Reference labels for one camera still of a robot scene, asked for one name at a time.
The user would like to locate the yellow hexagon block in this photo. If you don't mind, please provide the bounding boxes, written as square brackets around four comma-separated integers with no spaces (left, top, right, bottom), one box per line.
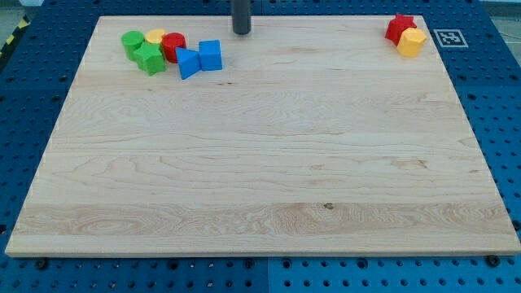
[397,28,427,58]

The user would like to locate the red star block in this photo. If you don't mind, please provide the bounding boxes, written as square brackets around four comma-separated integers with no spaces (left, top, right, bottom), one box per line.
[384,13,417,46]

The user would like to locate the green star block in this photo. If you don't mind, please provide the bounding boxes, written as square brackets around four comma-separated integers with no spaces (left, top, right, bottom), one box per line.
[134,42,166,76]

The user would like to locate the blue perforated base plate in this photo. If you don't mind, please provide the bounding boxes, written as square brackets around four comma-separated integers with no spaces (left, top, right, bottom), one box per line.
[1,0,520,292]

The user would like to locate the green cylinder block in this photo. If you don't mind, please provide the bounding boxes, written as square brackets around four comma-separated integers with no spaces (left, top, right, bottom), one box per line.
[121,30,144,61]

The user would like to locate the blue triangle block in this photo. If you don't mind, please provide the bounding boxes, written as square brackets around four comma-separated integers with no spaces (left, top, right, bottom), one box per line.
[175,47,202,80]

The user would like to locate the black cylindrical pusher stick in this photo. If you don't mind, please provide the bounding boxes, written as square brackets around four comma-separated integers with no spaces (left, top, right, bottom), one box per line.
[231,0,252,35]

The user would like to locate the yellow cylinder block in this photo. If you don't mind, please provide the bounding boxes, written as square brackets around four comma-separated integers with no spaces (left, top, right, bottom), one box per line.
[144,28,166,45]

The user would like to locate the white fiducial marker tag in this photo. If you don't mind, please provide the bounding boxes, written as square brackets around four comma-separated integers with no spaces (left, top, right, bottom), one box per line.
[433,28,468,48]

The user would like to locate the blue cube block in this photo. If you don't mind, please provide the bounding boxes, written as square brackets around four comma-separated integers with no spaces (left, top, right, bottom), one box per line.
[199,40,223,71]

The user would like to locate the wooden board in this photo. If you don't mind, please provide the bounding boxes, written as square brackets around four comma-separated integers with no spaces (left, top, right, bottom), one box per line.
[6,15,520,258]

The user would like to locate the red cylinder block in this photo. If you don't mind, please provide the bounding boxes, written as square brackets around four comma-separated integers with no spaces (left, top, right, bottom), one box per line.
[161,33,186,63]

